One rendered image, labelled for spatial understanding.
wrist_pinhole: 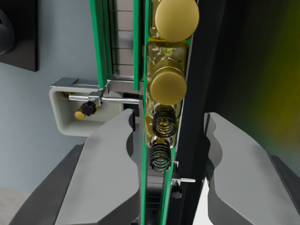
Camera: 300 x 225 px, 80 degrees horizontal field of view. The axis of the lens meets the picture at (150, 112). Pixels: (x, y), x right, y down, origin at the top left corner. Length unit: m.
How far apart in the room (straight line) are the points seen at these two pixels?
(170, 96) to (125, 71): 0.30
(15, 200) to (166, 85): 2.93
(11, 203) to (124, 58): 2.84
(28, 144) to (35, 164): 0.12
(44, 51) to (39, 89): 0.14
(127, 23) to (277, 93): 0.32
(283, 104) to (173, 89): 0.12
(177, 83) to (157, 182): 0.56
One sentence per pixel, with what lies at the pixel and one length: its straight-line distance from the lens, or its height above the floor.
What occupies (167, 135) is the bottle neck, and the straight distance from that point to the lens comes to 0.22.
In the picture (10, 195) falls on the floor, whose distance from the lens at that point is 2.99.
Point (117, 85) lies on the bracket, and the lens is 0.48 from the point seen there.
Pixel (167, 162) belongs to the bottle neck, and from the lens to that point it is 0.25.
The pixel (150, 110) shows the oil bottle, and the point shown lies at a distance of 0.26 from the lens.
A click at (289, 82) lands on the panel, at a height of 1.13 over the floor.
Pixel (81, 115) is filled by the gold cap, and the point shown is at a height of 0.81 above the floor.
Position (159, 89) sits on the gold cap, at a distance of 0.17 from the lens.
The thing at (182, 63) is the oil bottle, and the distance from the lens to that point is 0.23.
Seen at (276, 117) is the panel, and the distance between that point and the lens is 0.24.
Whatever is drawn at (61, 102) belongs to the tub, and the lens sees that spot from 0.65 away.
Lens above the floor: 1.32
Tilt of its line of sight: 60 degrees down
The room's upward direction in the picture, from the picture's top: 173 degrees counter-clockwise
